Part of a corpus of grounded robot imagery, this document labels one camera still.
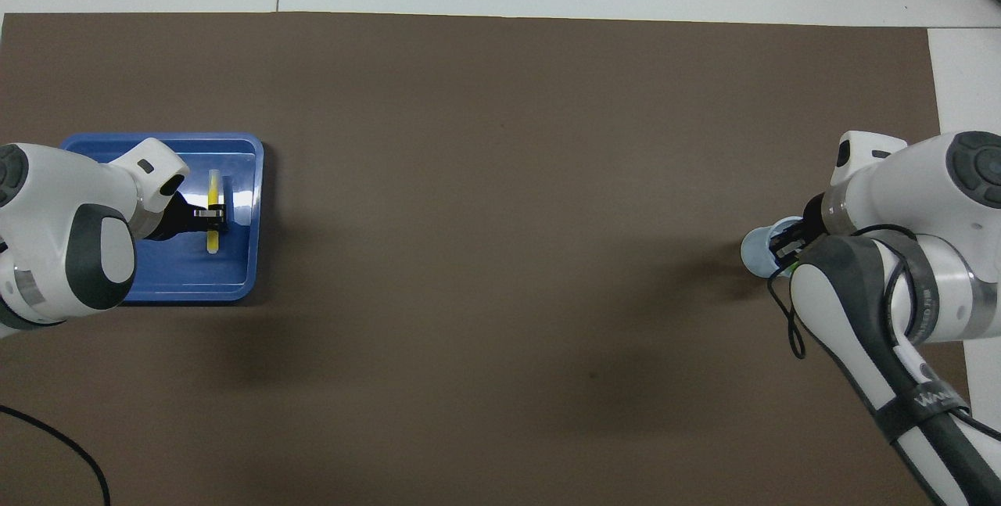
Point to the translucent plastic pen cup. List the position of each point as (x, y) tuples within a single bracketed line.
[(755, 252)]

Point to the yellow highlighter pen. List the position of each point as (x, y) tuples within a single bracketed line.
[(213, 189)]

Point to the blue plastic tray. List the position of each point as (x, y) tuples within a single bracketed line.
[(235, 271)]

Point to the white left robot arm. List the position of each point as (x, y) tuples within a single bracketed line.
[(55, 217)]

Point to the brown table mat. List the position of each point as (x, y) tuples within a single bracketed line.
[(500, 256)]

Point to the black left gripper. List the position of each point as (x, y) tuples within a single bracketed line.
[(176, 220)]

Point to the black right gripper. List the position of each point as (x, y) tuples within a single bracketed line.
[(813, 217)]

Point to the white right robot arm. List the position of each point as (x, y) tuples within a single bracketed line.
[(923, 209)]

